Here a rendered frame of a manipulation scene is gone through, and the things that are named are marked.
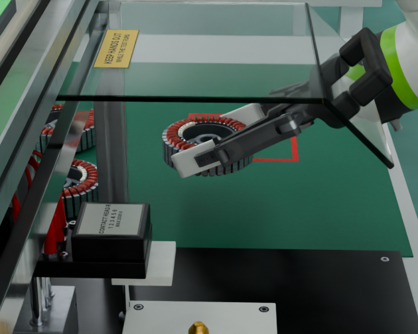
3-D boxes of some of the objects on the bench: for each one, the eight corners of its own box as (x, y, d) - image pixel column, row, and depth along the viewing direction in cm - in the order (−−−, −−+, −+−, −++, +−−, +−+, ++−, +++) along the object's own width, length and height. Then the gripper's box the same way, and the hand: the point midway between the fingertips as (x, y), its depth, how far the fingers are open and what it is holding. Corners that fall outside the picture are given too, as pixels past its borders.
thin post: (135, 313, 98) (131, 228, 94) (133, 323, 97) (130, 237, 92) (119, 313, 98) (115, 228, 94) (117, 323, 97) (113, 237, 92)
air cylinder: (79, 331, 96) (76, 284, 93) (67, 380, 89) (63, 331, 86) (28, 330, 96) (24, 283, 93) (12, 379, 89) (6, 330, 87)
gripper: (337, 158, 98) (169, 215, 110) (396, 81, 117) (247, 138, 129) (304, 93, 97) (139, 158, 109) (369, 26, 116) (222, 88, 128)
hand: (209, 142), depth 118 cm, fingers closed on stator, 11 cm apart
